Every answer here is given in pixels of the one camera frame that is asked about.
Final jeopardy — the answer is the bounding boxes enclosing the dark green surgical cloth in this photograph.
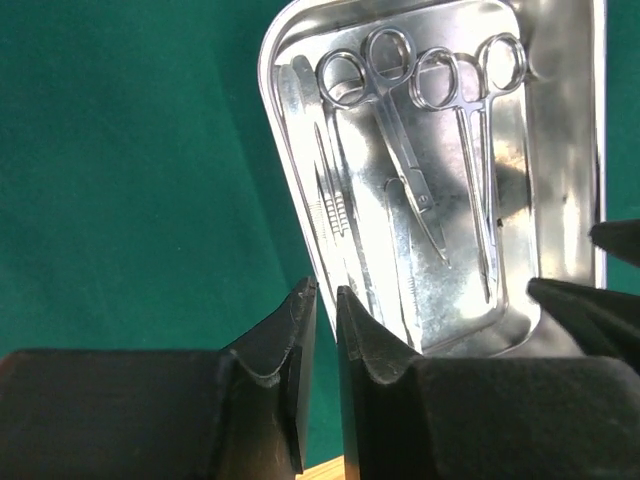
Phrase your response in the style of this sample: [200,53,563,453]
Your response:
[0,0,640,471]

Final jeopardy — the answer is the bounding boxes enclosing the steel instrument tray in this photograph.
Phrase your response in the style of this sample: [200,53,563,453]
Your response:
[258,1,606,356]

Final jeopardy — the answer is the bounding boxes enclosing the steel needle holder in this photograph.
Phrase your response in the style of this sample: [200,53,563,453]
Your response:
[409,32,527,304]

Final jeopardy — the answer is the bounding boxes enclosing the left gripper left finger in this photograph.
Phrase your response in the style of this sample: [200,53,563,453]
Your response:
[1,277,317,479]

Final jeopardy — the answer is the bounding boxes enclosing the steel surgical scissors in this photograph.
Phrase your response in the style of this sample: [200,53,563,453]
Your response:
[316,26,449,263]

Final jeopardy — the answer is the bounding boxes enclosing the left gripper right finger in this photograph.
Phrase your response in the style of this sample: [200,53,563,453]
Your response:
[337,287,639,479]

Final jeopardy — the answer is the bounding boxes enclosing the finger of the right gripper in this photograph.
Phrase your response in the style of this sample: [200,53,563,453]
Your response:
[527,278,639,371]
[589,219,640,265]

